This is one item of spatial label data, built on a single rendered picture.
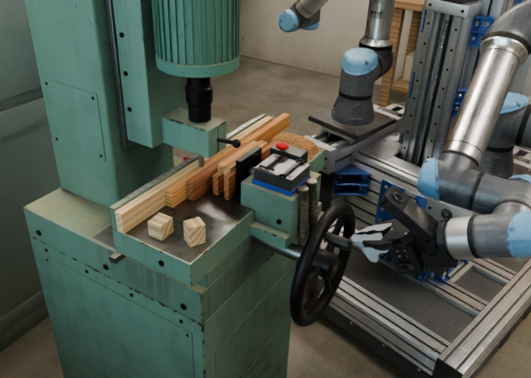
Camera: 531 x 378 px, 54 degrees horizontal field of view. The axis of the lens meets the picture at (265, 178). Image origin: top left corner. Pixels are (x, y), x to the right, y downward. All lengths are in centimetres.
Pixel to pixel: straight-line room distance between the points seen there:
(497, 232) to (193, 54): 64
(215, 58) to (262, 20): 396
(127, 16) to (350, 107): 91
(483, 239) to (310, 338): 128
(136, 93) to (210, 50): 23
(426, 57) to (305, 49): 318
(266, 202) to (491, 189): 46
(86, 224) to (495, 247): 92
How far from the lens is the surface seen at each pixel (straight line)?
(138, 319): 133
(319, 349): 210
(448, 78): 171
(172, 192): 117
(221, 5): 105
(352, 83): 179
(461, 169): 104
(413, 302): 205
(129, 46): 117
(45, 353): 218
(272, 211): 115
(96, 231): 132
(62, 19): 124
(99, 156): 130
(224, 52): 107
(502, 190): 102
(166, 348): 133
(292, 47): 491
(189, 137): 119
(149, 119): 120
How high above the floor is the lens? 156
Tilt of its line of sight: 30 degrees down
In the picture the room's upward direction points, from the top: 2 degrees clockwise
